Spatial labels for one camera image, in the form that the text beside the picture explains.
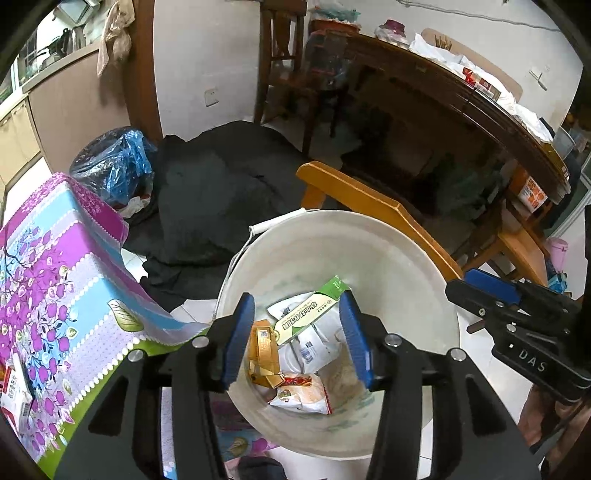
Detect green cardboard box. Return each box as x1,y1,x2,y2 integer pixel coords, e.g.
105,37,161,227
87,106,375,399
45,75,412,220
273,276,349,346

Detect floral purple tablecloth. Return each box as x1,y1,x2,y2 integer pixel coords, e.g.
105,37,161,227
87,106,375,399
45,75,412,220
1,173,214,476

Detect dark wooden chair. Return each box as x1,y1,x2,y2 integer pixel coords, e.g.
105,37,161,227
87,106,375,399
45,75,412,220
253,0,308,124

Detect black cloth pile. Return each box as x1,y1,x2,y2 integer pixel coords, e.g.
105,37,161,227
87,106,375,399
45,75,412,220
124,121,308,311

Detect orange white snack packet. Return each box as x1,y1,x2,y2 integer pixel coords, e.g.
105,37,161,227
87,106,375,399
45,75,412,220
269,373,332,415

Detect beige kitchen cabinets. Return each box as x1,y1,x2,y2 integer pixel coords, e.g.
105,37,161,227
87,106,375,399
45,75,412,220
1,44,130,186

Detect hanging beige towel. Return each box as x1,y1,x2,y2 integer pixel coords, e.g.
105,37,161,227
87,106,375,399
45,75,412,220
96,0,135,78

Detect blue plastic trash bag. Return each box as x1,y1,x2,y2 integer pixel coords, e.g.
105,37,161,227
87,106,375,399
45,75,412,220
69,127,157,207

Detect red white medicine box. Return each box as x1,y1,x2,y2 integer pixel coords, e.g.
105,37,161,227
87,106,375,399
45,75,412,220
1,352,33,436

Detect white blue snack bag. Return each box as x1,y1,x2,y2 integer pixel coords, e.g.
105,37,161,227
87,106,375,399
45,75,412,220
267,292,345,374

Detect dark wooden table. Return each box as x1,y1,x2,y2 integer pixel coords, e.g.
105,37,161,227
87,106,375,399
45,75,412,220
308,29,571,204

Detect white plastic bucket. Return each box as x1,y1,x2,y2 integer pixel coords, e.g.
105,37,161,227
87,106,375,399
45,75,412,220
216,210,460,460

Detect person's right hand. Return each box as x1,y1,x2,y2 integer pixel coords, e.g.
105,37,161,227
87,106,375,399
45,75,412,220
518,385,590,479

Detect gold cardboard box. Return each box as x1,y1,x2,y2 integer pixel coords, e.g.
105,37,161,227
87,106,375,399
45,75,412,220
247,320,284,389

